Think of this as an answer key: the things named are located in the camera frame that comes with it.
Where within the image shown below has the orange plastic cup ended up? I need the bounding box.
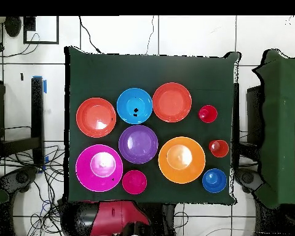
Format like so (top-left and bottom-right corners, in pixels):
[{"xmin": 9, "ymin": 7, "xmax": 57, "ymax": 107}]
[{"xmin": 208, "ymin": 139, "xmax": 230, "ymax": 159}]

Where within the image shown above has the thin black cable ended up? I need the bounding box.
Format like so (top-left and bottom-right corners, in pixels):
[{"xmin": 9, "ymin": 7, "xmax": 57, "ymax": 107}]
[{"xmin": 144, "ymin": 16, "xmax": 155, "ymax": 56}]

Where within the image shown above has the person's black shoe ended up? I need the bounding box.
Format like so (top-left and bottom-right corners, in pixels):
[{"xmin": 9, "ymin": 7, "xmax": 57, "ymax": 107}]
[{"xmin": 4, "ymin": 16, "xmax": 23, "ymax": 38}]

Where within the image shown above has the black cable with plug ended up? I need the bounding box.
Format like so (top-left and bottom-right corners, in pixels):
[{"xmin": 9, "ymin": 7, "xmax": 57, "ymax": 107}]
[{"xmin": 77, "ymin": 16, "xmax": 104, "ymax": 54}]

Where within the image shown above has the red-orange plastic bowl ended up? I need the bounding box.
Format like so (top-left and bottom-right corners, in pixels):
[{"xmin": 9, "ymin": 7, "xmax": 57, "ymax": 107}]
[
  {"xmin": 76, "ymin": 97, "xmax": 117, "ymax": 138},
  {"xmin": 152, "ymin": 82, "xmax": 193, "ymax": 123}
]

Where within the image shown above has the small crimson plastic bowl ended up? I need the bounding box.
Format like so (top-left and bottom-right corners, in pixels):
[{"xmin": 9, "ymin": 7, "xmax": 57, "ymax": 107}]
[{"xmin": 122, "ymin": 170, "xmax": 148, "ymax": 195}]

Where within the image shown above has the black square floor frame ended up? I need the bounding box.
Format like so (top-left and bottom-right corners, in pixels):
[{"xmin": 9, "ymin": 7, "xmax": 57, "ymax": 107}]
[{"xmin": 23, "ymin": 16, "xmax": 60, "ymax": 45}]

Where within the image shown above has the dark green tablecloth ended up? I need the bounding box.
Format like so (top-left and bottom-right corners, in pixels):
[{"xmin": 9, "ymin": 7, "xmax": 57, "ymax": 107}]
[{"xmin": 64, "ymin": 45, "xmax": 242, "ymax": 206}]

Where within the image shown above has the small dark blue bowl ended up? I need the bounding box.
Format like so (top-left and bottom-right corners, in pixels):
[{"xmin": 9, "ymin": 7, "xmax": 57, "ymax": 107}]
[{"xmin": 202, "ymin": 168, "xmax": 227, "ymax": 194}]

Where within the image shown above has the light blue plastic bowl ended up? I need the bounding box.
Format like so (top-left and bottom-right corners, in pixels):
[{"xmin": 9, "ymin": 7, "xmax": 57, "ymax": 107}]
[{"xmin": 116, "ymin": 87, "xmax": 154, "ymax": 125}]

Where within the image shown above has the tangle of black cables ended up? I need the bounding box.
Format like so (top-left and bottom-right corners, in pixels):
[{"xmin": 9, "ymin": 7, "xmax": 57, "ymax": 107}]
[{"xmin": 0, "ymin": 144, "xmax": 65, "ymax": 236}]

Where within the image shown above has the large magenta plastic bowl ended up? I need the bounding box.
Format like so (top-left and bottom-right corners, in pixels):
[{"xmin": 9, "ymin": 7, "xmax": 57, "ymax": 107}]
[{"xmin": 75, "ymin": 144, "xmax": 124, "ymax": 193}]

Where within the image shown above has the black office chair base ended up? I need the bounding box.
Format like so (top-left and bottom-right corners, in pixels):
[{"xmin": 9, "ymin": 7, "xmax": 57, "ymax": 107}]
[
  {"xmin": 0, "ymin": 167, "xmax": 39, "ymax": 195},
  {"xmin": 235, "ymin": 168, "xmax": 264, "ymax": 194}
]

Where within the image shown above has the purple plastic bowl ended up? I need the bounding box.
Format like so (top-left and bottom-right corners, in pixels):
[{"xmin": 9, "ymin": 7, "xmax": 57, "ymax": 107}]
[{"xmin": 118, "ymin": 124, "xmax": 159, "ymax": 165}]

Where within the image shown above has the large orange plastic bowl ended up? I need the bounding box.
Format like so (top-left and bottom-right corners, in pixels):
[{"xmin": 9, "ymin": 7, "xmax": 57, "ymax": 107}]
[{"xmin": 157, "ymin": 136, "xmax": 207, "ymax": 184}]

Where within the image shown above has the black bench frame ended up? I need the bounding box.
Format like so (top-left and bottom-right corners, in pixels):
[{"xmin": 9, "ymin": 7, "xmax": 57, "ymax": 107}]
[{"xmin": 0, "ymin": 76, "xmax": 46, "ymax": 159}]

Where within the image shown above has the black box beside table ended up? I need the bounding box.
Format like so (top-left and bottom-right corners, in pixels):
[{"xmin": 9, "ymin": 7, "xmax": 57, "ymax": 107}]
[{"xmin": 246, "ymin": 85, "xmax": 263, "ymax": 146}]

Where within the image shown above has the red plastic cup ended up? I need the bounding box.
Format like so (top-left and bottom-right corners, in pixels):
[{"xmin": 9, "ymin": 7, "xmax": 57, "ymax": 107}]
[{"xmin": 198, "ymin": 104, "xmax": 218, "ymax": 124}]

